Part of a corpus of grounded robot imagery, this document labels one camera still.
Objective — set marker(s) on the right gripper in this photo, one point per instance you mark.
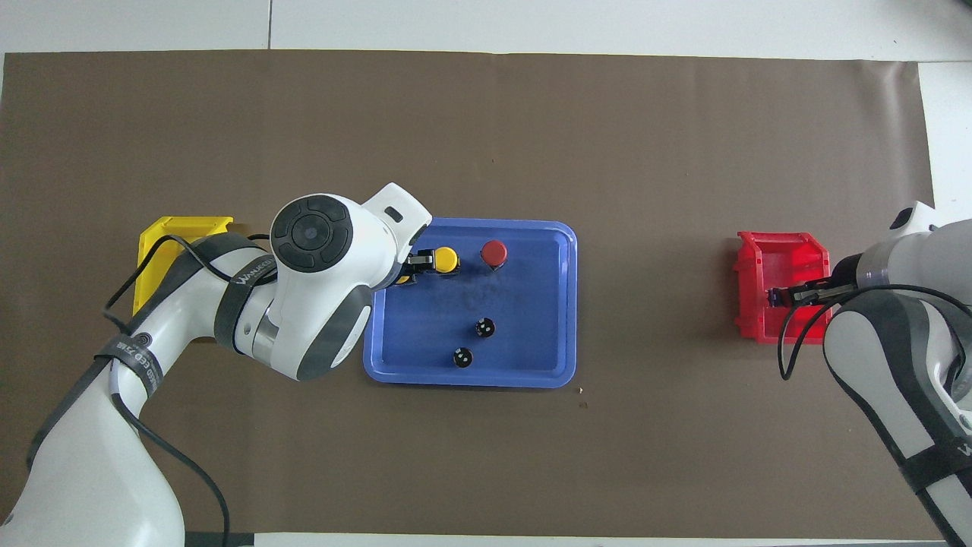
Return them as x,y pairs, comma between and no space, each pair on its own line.
915,220

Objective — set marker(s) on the blue plastic tray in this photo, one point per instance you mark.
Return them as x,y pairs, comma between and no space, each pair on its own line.
531,342

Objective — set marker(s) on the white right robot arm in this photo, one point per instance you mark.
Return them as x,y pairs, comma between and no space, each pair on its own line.
873,342

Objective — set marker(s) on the yellow plastic bin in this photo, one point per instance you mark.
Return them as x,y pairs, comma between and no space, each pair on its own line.
148,266

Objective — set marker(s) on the red plastic bin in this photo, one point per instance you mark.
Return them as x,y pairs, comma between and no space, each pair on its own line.
759,266

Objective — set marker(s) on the small black button part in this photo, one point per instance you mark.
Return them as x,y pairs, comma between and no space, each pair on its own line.
462,357
485,328

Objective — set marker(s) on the yellow push button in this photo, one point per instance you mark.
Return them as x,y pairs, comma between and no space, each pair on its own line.
446,260
404,280

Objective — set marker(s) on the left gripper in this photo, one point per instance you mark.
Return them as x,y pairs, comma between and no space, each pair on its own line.
406,220

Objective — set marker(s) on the brown paper table mat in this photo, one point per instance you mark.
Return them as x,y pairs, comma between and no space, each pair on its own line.
486,114

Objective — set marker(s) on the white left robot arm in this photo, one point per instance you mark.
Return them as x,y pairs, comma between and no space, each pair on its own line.
76,471

